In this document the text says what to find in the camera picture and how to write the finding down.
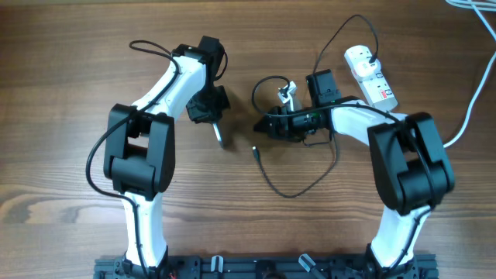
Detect white power strip cord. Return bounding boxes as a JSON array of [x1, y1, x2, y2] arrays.
[[441, 0, 496, 150]]

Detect white charger plug adapter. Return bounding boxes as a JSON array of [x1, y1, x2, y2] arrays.
[[351, 59, 381, 82]]

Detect white power strip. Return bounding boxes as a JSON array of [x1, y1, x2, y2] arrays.
[[344, 45, 398, 112]]

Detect black USB charging cable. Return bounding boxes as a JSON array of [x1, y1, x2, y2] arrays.
[[251, 14, 380, 199]]

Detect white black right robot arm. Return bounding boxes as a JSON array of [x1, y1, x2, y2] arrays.
[[253, 69, 455, 278]]

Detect Galaxy S25 smartphone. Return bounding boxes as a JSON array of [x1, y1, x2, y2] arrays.
[[212, 122, 225, 149]]

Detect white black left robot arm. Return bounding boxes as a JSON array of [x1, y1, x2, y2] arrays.
[[85, 36, 230, 278]]

